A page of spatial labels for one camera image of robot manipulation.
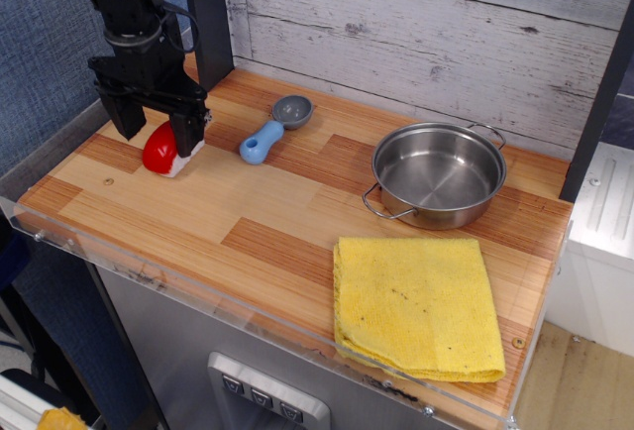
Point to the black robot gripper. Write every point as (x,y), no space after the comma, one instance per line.
(128,82)

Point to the red and white toy sushi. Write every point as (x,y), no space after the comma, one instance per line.
(160,153)

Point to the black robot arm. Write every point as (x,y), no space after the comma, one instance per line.
(136,25)

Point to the stainless steel pot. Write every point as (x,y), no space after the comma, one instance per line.
(436,176)

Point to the blue and grey toy scoop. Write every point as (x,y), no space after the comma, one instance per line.
(290,112)

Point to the clear acrylic front guard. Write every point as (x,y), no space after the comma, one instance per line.
(456,412)

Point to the stainless steel toy fridge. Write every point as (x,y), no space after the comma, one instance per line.
(173,337)

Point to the silver dispenser button panel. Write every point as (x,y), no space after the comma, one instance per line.
(232,378)

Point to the yellow and black object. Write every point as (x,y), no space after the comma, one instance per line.
(60,419)

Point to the yellow folded cloth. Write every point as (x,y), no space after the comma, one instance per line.
(420,306)

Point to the dark left vertical post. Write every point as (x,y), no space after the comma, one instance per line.
(214,54)

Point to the dark vertical post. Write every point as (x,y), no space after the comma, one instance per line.
(599,112)
(214,54)

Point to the white aluminium frame block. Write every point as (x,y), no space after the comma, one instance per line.
(592,291)

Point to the dark right vertical post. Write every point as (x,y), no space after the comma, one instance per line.
(599,112)

